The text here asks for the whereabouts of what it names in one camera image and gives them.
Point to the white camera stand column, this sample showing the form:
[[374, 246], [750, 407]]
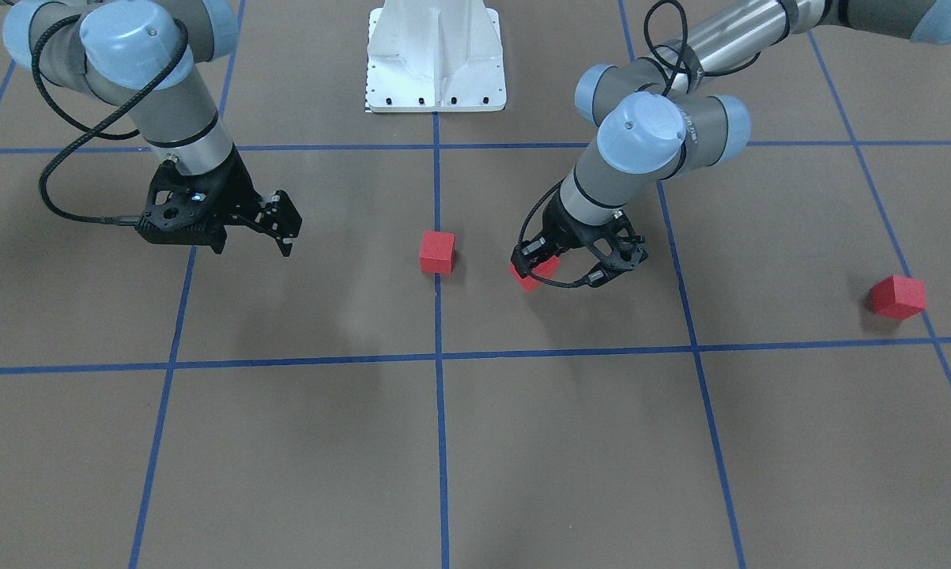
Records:
[[434, 56]]

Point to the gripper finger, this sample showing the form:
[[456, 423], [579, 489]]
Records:
[[279, 201], [526, 256], [278, 226], [545, 267]]

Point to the brown paper table cover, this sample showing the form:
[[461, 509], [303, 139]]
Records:
[[733, 403]]

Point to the red cube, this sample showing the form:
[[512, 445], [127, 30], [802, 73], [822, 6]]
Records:
[[527, 283], [898, 297], [437, 252]]

